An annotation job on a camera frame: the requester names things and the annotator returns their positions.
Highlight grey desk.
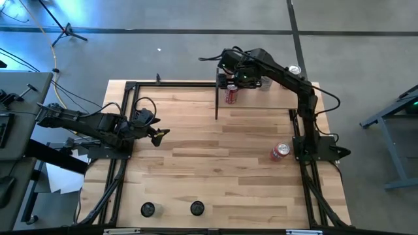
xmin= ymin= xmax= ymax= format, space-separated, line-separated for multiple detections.
xmin=0 ymin=70 xmax=54 ymax=161
xmin=0 ymin=157 xmax=37 ymax=232

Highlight black floor cable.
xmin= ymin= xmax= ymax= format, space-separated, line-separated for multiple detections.
xmin=0 ymin=47 xmax=81 ymax=99

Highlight black tripod stand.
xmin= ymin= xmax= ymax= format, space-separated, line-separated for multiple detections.
xmin=37 ymin=0 xmax=88 ymax=47

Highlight black diagonal beam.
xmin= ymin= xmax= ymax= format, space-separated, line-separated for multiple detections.
xmin=24 ymin=138 xmax=89 ymax=176

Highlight white paper sheets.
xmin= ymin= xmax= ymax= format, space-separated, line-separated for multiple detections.
xmin=44 ymin=148 xmax=91 ymax=195

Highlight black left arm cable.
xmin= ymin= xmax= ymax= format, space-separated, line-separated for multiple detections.
xmin=52 ymin=97 xmax=157 ymax=120

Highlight yellow extension cable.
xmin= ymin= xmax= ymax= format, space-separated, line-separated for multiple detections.
xmin=18 ymin=0 xmax=82 ymax=135

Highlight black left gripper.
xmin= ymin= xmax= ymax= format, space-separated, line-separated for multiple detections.
xmin=129 ymin=117 xmax=171 ymax=148

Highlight black computer mouse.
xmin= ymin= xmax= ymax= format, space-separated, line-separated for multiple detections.
xmin=0 ymin=176 xmax=16 ymax=210

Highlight black desk clamp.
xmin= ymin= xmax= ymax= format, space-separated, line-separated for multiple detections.
xmin=0 ymin=83 xmax=39 ymax=106

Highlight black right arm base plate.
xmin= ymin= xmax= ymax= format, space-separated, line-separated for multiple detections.
xmin=292 ymin=135 xmax=352 ymax=163

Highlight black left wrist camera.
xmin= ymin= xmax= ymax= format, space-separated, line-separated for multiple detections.
xmin=137 ymin=108 xmax=155 ymax=124

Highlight black desk leg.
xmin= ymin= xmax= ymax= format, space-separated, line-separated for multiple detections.
xmin=20 ymin=159 xmax=45 ymax=226

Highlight blue-grey metal table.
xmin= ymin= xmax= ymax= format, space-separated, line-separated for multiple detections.
xmin=359 ymin=84 xmax=418 ymax=192

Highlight Star Wars Coca-Cola can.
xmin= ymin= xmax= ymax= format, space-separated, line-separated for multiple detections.
xmin=287 ymin=64 xmax=302 ymax=78

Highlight black cable bracket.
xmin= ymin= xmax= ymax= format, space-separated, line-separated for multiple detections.
xmin=60 ymin=136 xmax=105 ymax=155

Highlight silver blue Celsius can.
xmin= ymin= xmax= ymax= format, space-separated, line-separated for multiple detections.
xmin=189 ymin=200 xmax=206 ymax=217

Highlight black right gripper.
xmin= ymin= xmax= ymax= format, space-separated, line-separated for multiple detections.
xmin=216 ymin=63 xmax=263 ymax=90

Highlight wooden shelf with black legs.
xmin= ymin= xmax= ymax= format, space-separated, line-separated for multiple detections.
xmin=214 ymin=67 xmax=310 ymax=121

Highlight silver edge bracket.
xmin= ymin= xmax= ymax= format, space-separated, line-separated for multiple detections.
xmin=103 ymin=228 xmax=141 ymax=235
xmin=285 ymin=229 xmax=323 ymax=235

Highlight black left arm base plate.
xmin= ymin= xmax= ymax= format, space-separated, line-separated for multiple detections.
xmin=87 ymin=133 xmax=135 ymax=161

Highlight red Coca-Cola can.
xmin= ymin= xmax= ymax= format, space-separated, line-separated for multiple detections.
xmin=223 ymin=84 xmax=240 ymax=105

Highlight black keyboard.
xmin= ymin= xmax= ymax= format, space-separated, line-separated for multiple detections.
xmin=0 ymin=113 xmax=14 ymax=149

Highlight black device with green light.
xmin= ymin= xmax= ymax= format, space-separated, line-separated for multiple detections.
xmin=404 ymin=97 xmax=418 ymax=115

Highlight red Fanta can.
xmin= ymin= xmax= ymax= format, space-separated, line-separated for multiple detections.
xmin=269 ymin=142 xmax=291 ymax=163

